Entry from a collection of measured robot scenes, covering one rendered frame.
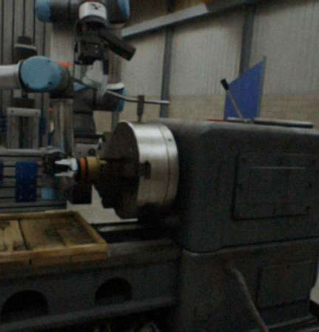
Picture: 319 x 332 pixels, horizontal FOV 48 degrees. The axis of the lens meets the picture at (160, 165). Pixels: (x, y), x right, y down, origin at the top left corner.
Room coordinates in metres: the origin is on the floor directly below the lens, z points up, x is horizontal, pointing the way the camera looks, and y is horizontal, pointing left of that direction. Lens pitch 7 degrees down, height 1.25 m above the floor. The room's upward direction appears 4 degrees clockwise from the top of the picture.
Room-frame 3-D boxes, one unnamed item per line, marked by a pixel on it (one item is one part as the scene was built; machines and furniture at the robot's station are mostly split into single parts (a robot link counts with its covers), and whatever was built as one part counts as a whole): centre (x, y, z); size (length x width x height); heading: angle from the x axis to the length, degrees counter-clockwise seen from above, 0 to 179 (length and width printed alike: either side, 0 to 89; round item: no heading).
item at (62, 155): (1.14, 0.33, 1.08); 0.12 x 0.09 x 0.08; 26
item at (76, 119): (1.71, 0.39, 1.21); 0.15 x 0.15 x 0.10
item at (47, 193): (1.31, 0.39, 0.98); 0.11 x 0.08 x 0.11; 173
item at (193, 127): (1.35, -0.27, 1.06); 0.59 x 0.48 x 0.39; 117
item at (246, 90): (7.80, -1.58, 1.18); 4.12 x 0.80 x 2.35; 178
